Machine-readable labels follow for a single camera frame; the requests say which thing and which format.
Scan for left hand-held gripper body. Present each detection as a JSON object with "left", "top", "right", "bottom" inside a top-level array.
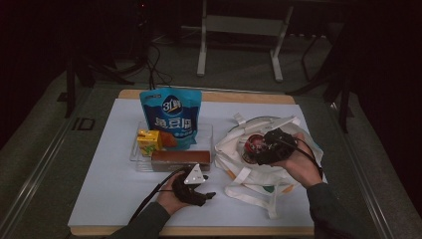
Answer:
[{"left": 172, "top": 162, "right": 207, "bottom": 207}]

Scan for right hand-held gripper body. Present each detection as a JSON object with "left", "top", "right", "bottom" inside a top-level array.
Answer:
[{"left": 262, "top": 127, "right": 298, "bottom": 166}]

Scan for red-lidded can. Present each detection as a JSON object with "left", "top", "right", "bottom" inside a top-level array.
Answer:
[{"left": 242, "top": 133, "right": 267, "bottom": 164}]

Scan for white patterned tote bag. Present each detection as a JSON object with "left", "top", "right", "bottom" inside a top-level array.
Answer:
[{"left": 213, "top": 113, "right": 327, "bottom": 221}]

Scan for brown cardboard box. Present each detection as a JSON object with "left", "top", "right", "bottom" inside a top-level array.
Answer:
[{"left": 150, "top": 149, "right": 212, "bottom": 173}]

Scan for clear plastic tray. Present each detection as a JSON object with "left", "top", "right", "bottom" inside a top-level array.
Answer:
[{"left": 128, "top": 119, "right": 214, "bottom": 173}]

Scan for yellow juice carton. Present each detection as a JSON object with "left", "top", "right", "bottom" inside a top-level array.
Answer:
[{"left": 136, "top": 128, "right": 163, "bottom": 157}]

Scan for blue snack pouch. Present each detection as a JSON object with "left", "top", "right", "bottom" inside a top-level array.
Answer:
[{"left": 138, "top": 87, "right": 203, "bottom": 151}]

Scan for person's left hand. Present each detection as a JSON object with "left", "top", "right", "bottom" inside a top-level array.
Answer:
[{"left": 155, "top": 172, "right": 187, "bottom": 217}]

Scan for person's right hand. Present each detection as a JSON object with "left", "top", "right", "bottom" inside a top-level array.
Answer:
[{"left": 272, "top": 132, "right": 324, "bottom": 189}]

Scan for black stand with thin legs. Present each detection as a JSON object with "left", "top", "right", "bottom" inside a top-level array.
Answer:
[{"left": 287, "top": 33, "right": 354, "bottom": 133}]

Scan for white metal stand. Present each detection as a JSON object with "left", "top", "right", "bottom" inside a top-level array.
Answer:
[{"left": 180, "top": 0, "right": 295, "bottom": 83}]

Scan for black stand with long feet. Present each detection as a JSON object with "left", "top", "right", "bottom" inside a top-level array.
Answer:
[{"left": 64, "top": 56, "right": 135, "bottom": 119}]

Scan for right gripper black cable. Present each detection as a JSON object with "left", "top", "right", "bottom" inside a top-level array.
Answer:
[{"left": 282, "top": 137, "right": 323, "bottom": 177}]

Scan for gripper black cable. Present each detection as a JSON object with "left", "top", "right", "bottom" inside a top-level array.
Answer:
[
  {"left": 127, "top": 167, "right": 185, "bottom": 225},
  {"left": 282, "top": 137, "right": 323, "bottom": 177}
]

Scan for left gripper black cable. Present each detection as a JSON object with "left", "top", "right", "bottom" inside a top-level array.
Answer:
[{"left": 127, "top": 167, "right": 185, "bottom": 225}]

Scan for metal floor rail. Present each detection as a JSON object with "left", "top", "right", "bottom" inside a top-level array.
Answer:
[
  {"left": 0, "top": 89, "right": 91, "bottom": 239},
  {"left": 327, "top": 103, "right": 396, "bottom": 239}
]

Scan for black floor cables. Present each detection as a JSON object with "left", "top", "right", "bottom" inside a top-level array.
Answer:
[{"left": 145, "top": 43, "right": 173, "bottom": 92}]

